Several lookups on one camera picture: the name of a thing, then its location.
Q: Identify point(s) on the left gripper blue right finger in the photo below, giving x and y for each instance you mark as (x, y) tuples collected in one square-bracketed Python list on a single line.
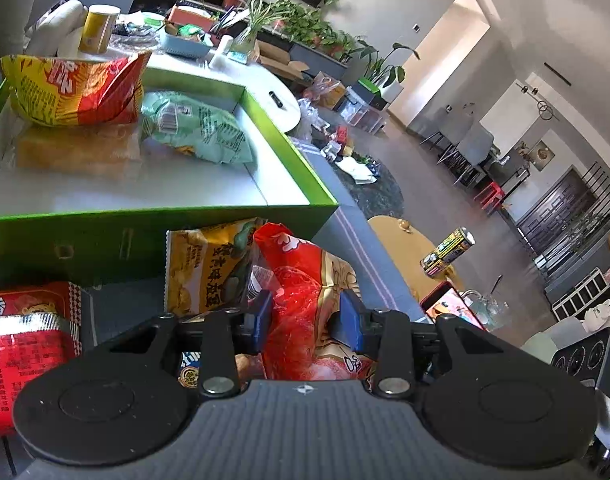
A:
[(383, 336)]

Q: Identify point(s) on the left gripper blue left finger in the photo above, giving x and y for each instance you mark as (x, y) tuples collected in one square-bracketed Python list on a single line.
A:
[(227, 333)]

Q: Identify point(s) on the yellow chip snack bag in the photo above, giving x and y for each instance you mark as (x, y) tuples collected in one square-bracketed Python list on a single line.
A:
[(209, 268)]

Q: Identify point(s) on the large red snack bag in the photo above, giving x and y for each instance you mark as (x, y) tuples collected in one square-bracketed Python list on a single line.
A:
[(306, 283)]

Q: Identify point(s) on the green snack bag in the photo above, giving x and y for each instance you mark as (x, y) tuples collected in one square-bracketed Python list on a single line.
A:
[(194, 128)]

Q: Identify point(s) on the yellow red striped snack bag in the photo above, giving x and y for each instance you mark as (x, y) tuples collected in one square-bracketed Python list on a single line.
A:
[(58, 92)]

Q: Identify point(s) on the small cracker packet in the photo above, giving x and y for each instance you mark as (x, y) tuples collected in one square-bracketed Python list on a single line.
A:
[(189, 370)]

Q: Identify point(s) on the smartphone with red case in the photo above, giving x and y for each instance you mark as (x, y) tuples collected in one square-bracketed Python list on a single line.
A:
[(445, 299)]

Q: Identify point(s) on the yellow black drink can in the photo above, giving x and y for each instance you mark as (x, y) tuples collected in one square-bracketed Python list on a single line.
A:
[(444, 254)]

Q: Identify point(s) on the blue striped tablecloth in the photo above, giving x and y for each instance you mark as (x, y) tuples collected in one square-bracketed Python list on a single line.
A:
[(346, 234)]

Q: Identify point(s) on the green cardboard box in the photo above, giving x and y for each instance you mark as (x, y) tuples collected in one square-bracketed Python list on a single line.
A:
[(96, 230)]

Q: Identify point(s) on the black remote control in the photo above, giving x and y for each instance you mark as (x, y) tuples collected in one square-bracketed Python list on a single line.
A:
[(276, 100)]

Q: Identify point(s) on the white oval coffee table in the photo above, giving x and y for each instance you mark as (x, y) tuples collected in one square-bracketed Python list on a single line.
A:
[(237, 87)]

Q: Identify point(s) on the open cardboard box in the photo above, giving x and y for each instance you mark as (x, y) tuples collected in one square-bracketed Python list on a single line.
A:
[(279, 62)]

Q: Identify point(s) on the glass vase with plant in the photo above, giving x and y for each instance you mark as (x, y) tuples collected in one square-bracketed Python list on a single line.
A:
[(255, 15)]

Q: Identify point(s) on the white small bottle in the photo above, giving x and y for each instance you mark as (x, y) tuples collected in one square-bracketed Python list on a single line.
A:
[(220, 56)]

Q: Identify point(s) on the blue plastic basket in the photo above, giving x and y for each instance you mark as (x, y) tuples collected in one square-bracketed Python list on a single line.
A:
[(186, 41)]

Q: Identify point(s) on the orange storage box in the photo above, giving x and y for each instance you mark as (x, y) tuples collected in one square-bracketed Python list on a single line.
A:
[(188, 15)]

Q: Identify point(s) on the yellow tin can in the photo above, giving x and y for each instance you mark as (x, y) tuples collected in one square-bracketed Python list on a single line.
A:
[(98, 28)]

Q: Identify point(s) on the tv console cabinet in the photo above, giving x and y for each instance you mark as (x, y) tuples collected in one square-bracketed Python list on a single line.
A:
[(316, 60)]

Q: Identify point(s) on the grey sofa armchair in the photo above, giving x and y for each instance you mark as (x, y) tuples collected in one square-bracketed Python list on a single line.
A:
[(37, 27)]

